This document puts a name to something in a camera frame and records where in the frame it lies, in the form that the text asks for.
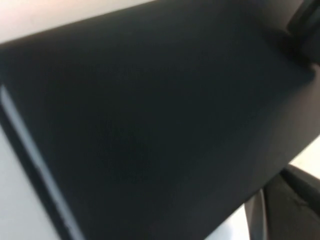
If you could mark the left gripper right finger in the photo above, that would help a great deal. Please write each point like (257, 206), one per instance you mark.
(302, 185)

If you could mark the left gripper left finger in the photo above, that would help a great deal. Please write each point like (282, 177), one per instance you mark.
(280, 222)

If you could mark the black glasses case printed side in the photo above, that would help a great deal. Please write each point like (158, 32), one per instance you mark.
(150, 112)

